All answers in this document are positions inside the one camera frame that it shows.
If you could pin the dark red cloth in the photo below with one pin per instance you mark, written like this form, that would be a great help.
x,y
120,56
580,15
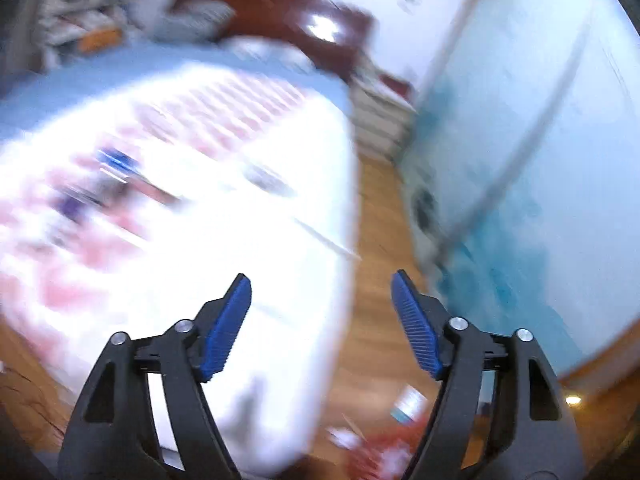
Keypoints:
x,y
397,87

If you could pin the white pink printed blanket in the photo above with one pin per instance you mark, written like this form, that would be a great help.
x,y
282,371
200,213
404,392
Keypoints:
x,y
210,240

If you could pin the red plastic basket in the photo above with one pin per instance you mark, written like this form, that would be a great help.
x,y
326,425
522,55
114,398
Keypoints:
x,y
387,457

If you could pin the purple wrapper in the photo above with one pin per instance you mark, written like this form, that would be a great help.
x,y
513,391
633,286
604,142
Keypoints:
x,y
75,208

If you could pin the dark red wooden headboard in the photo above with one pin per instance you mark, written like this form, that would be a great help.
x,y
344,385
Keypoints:
x,y
280,7

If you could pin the white and blue carton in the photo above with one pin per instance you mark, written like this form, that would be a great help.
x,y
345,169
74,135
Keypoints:
x,y
407,404

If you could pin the white paper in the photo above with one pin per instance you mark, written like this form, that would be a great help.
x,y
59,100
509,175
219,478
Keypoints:
x,y
344,439

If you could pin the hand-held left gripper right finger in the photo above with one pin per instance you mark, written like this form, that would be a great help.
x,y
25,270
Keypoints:
x,y
415,330

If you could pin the striped pillow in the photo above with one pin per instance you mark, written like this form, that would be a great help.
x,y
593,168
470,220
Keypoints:
x,y
197,20

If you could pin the white chest of drawers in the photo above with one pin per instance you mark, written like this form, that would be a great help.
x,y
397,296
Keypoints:
x,y
377,120

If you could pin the orange box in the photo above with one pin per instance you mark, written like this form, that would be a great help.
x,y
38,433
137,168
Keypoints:
x,y
100,40

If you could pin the bed with blue sheet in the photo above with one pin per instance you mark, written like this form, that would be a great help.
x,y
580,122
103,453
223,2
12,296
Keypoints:
x,y
75,75

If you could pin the blue snack packet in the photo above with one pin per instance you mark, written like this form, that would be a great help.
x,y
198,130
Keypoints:
x,y
116,161

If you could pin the cluttered bookshelf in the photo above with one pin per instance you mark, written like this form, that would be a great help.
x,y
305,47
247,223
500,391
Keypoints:
x,y
75,0

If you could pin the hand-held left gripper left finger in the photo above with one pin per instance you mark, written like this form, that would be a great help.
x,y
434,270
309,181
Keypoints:
x,y
227,327

